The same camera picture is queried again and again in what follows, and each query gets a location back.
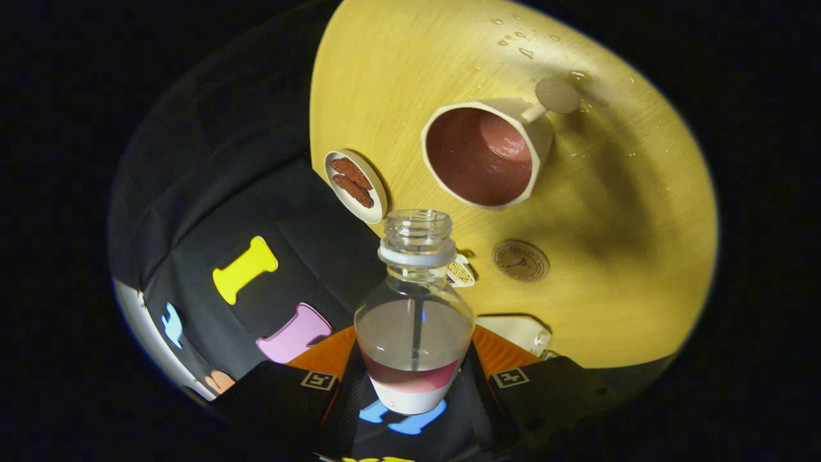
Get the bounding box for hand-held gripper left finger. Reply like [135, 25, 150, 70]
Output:
[217, 326, 361, 451]

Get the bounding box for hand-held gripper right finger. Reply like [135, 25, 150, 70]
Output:
[463, 324, 618, 451]

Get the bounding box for clear juice bottle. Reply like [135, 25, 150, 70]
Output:
[354, 209, 476, 415]

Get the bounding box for round brown coaster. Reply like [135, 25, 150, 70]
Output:
[493, 240, 550, 283]

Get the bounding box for beige cup pink inside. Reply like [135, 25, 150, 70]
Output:
[421, 78, 582, 212]

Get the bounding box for white toaster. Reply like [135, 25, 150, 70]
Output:
[476, 314, 552, 357]

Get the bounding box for small white seed dish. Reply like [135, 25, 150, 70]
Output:
[447, 253, 476, 288]

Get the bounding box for wooden table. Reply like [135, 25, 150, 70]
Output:
[309, 0, 719, 370]

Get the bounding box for round white plate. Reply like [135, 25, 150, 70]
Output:
[324, 150, 388, 225]

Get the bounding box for red-brown meat piece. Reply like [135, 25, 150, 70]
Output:
[330, 157, 373, 191]
[332, 174, 375, 209]

